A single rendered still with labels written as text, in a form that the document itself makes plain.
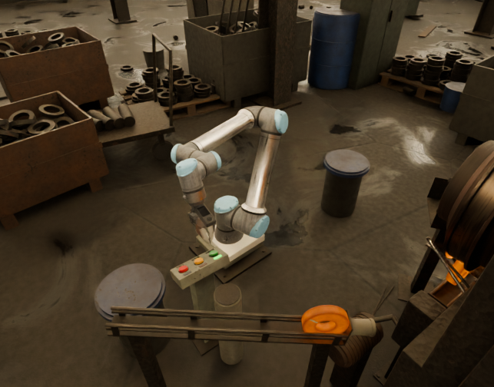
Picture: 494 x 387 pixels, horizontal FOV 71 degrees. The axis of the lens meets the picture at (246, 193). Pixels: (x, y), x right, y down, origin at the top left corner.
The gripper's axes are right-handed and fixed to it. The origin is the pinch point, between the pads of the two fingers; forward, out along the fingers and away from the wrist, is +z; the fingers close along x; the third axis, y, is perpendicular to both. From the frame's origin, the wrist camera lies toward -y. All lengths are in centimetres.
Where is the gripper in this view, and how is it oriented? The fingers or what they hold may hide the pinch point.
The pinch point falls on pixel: (210, 241)
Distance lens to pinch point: 155.5
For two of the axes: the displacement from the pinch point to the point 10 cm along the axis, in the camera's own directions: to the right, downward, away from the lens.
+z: 2.0, 9.1, 3.7
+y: -5.4, -2.1, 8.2
